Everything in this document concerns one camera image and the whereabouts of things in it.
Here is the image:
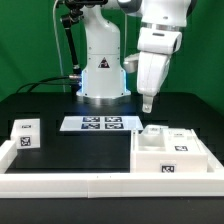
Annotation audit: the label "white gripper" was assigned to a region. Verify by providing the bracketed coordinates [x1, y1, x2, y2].
[137, 52, 170, 113]

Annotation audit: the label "white cabinet door panel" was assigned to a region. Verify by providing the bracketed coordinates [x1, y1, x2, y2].
[143, 125, 167, 134]
[162, 128, 205, 155]

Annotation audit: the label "white cabinet body box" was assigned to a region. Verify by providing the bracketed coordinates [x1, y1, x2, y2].
[130, 129, 208, 173]

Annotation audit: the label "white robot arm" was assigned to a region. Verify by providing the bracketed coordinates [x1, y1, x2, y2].
[79, 0, 197, 113]

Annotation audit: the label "white cabinet top block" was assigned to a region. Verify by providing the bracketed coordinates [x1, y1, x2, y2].
[10, 118, 40, 149]

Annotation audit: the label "white marker tag sheet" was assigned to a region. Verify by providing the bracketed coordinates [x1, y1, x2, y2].
[60, 116, 143, 131]

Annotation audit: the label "black cable bundle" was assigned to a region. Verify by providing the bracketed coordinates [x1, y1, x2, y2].
[15, 75, 83, 94]

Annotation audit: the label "grey thin cable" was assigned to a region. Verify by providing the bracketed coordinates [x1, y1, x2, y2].
[52, 0, 67, 94]

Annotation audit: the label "white U-shaped frame fence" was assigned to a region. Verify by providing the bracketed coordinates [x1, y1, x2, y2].
[0, 140, 224, 198]

